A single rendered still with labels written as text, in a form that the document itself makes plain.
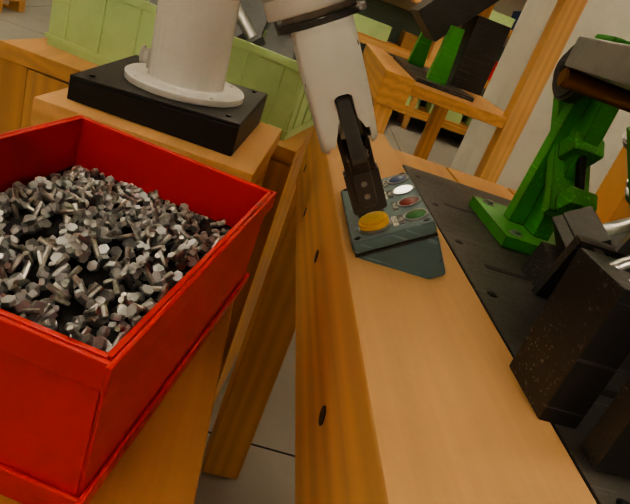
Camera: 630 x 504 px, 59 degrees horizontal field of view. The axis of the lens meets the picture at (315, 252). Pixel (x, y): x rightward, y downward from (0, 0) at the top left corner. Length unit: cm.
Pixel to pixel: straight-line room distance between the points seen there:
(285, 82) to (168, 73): 40
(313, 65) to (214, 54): 47
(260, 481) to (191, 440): 110
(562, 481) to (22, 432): 31
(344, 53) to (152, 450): 31
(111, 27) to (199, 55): 55
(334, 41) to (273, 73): 82
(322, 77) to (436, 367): 23
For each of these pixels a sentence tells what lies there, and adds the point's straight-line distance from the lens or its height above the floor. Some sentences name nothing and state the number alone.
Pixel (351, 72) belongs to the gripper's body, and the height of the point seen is 106.
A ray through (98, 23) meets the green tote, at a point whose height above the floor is 88.
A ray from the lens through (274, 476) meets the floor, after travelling 155.
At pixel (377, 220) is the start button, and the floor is 94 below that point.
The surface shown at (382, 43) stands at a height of 82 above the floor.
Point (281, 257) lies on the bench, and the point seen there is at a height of 62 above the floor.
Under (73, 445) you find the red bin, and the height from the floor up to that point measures 86.
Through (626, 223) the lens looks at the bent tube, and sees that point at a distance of 67.
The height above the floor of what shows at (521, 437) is 90.
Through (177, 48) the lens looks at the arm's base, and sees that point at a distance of 90.
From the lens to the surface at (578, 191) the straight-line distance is 75.
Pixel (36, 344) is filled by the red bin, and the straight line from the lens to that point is 30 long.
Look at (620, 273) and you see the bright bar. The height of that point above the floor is 101.
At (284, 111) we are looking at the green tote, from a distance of 126.
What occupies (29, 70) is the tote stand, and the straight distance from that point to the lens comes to 142.
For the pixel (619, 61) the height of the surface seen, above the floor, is 112.
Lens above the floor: 110
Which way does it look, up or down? 24 degrees down
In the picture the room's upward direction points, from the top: 21 degrees clockwise
